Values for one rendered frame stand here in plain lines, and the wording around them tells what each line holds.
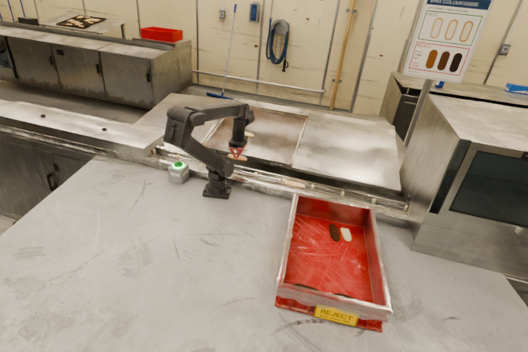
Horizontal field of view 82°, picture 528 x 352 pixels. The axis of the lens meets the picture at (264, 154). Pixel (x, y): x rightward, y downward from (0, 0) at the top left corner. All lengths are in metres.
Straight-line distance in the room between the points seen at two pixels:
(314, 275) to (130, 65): 3.61
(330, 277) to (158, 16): 5.31
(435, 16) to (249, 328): 1.78
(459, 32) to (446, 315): 1.46
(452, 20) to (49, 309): 2.15
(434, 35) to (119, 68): 3.51
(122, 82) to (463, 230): 3.96
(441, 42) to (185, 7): 4.30
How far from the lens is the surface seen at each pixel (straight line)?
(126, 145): 1.65
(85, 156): 1.88
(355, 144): 1.77
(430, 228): 1.29
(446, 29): 2.07
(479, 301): 1.31
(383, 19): 4.64
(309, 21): 4.97
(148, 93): 4.19
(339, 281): 1.12
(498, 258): 1.42
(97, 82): 4.66
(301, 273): 1.11
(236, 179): 1.43
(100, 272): 1.16
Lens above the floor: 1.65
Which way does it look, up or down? 28 degrees down
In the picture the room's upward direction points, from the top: 6 degrees clockwise
